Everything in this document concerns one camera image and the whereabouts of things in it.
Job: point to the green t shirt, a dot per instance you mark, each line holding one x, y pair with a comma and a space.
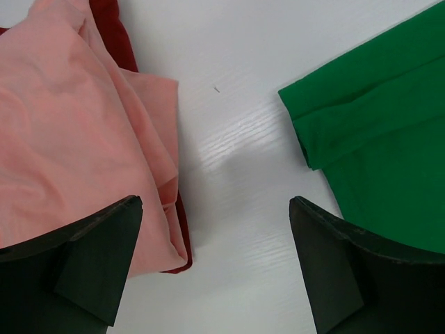
372, 120

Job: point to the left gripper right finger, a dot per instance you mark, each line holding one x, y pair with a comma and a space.
360, 282

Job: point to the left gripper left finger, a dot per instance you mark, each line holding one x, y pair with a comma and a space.
71, 280

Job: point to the dark red folded t shirt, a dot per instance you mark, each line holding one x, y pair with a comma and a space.
121, 41

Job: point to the pink folded t shirt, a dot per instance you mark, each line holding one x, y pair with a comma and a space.
76, 139

